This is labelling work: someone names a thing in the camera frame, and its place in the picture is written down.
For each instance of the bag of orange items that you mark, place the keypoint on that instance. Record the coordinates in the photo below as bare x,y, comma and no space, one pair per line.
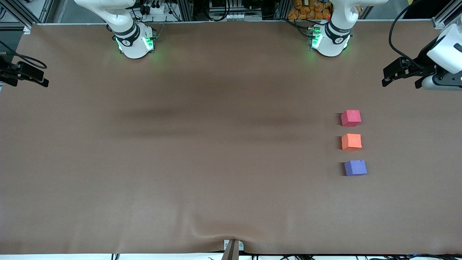
308,11

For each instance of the orange foam block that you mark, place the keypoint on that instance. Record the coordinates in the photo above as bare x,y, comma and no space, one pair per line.
351,142

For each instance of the white power strip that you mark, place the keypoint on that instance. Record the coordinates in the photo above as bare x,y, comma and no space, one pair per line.
157,9

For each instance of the grey metal table clamp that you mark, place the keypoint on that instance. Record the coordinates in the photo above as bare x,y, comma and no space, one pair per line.
233,247

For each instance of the aluminium frame profile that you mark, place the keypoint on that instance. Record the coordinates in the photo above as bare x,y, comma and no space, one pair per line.
442,20
16,14

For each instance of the red foam block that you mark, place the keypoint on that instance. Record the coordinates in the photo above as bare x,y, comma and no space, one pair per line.
351,118

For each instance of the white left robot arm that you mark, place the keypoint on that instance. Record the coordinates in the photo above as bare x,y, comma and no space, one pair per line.
330,39

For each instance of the brown table mat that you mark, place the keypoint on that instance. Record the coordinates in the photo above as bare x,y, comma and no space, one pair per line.
216,144

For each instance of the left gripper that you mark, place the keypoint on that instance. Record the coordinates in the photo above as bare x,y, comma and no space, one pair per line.
421,62

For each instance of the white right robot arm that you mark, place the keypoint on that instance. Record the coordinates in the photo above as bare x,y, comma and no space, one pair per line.
133,43

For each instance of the purple foam block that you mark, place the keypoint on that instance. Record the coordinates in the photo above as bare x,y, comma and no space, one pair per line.
355,168

